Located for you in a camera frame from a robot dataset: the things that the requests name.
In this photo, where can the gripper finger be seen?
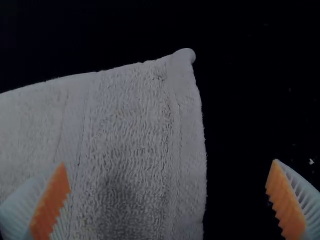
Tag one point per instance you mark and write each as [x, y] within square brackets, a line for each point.
[292, 207]
[45, 210]

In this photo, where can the pale towel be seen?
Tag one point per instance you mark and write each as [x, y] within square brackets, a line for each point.
[125, 125]

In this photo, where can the black mat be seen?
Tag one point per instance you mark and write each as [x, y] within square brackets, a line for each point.
[250, 75]

